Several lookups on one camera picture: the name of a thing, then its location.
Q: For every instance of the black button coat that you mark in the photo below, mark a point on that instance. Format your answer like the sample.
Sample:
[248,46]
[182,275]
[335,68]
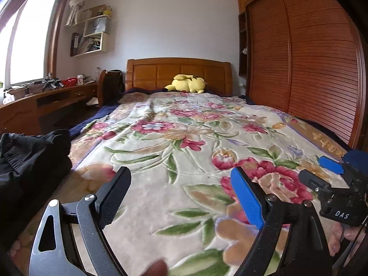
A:
[31,164]

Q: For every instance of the wooden framed window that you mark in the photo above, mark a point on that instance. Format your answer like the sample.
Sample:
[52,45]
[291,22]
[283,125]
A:
[31,40]

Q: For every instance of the row of books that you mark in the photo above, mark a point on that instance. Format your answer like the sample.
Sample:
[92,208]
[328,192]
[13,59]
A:
[84,44]

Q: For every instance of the small white box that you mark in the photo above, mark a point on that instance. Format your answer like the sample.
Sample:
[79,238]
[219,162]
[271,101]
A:
[80,79]

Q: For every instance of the blue cloth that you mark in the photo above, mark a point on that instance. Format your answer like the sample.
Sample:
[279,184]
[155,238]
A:
[358,158]

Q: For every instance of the wooden bed headboard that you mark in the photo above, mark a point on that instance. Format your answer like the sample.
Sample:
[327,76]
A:
[149,74]

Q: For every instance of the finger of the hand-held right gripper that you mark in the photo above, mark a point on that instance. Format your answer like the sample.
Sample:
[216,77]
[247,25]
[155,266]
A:
[332,165]
[313,181]

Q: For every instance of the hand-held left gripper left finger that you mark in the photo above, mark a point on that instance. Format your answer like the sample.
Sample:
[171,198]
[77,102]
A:
[115,198]

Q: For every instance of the white paper bag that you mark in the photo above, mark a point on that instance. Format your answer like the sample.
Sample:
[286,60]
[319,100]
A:
[100,25]

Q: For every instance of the wooden slatted wardrobe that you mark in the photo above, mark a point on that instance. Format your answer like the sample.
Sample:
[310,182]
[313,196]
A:
[310,63]

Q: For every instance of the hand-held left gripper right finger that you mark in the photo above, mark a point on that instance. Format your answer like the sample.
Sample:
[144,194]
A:
[247,198]

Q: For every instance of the person's right hand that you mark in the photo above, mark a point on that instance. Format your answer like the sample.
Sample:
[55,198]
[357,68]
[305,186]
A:
[352,233]

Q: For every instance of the wooden chair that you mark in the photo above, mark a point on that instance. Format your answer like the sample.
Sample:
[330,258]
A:
[110,87]

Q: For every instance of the yellow plush toy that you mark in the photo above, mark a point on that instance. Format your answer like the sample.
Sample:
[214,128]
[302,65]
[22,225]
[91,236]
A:
[187,84]

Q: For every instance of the white wall shelf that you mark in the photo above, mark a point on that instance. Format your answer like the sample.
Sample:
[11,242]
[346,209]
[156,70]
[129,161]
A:
[105,41]

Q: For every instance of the wooden desk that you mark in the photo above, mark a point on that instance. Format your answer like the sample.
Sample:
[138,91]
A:
[20,115]

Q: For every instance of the floral blanket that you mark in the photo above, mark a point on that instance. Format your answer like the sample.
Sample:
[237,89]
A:
[184,149]

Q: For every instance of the black metal gadget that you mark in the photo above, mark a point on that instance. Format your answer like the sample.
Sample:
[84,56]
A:
[53,82]

